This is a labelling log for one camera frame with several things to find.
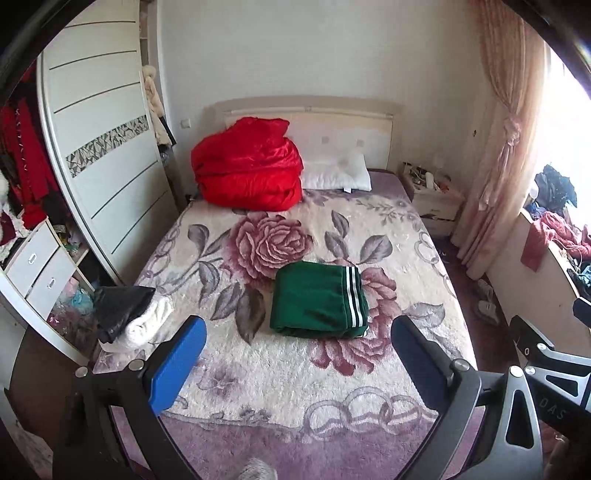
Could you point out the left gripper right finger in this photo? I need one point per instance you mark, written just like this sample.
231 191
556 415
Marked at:
508 443

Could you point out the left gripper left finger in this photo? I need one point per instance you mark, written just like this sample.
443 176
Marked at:
90 446

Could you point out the green varsity jacket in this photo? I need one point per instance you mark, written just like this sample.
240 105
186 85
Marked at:
319 301

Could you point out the clothes pile by window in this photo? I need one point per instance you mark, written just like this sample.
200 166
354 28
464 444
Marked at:
552 224

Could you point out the red hanging clothes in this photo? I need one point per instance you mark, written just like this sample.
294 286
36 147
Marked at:
35 174

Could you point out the white sneakers on floor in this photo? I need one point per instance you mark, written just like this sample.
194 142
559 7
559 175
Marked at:
486 308

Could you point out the white folded garment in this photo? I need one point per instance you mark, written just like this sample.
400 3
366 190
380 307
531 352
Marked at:
141 330

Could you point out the black garment on bed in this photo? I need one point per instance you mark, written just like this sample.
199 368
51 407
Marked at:
115 307

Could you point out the pink curtain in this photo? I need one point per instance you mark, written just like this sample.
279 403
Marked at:
514 58

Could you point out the floral bed blanket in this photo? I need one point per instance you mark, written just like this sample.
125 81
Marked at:
298 369

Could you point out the white drawer unit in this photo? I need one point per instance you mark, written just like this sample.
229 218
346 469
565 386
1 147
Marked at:
40 269

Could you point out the white nightstand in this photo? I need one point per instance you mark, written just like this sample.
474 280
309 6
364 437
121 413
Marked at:
437 201

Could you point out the white pillow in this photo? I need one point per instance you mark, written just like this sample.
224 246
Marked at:
347 172

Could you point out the beige bed headboard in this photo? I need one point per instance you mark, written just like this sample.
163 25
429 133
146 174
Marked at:
326 126

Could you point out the red folded duvet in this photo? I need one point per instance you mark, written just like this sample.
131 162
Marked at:
251 165

